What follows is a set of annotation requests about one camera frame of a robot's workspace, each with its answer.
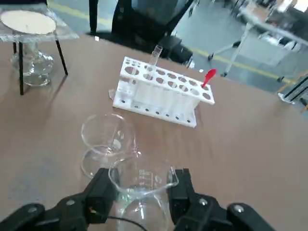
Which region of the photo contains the large glass beaker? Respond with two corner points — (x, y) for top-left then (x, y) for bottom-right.
(80, 113), (141, 180)

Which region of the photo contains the black office chair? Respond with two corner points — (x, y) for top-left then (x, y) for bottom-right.
(89, 0), (193, 66)

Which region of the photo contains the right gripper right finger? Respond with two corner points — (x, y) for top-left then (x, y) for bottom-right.
(167, 168), (275, 231)

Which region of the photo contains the red dropper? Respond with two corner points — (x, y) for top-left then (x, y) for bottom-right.
(200, 68), (218, 88)

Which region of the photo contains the white desk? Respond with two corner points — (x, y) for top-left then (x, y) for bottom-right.
(207, 0), (308, 78)

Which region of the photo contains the black tripod stand with mesh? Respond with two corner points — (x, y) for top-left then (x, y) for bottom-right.
(0, 3), (80, 96)

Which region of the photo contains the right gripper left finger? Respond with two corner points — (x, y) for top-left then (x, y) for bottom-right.
(0, 167), (120, 231)

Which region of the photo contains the small glass beaker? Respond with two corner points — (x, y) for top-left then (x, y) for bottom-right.
(108, 157), (180, 231)

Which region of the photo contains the white test tube rack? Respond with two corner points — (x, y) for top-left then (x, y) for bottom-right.
(111, 56), (216, 128)

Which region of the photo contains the aluminium frame post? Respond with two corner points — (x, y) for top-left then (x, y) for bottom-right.
(277, 74), (308, 104)

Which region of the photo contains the clear glass flask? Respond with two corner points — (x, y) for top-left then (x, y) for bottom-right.
(10, 43), (55, 87)

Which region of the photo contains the glass test tube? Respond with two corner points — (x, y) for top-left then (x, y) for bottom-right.
(146, 45), (164, 80)

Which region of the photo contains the thin black finger wire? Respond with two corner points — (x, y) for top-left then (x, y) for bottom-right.
(105, 215), (145, 231)

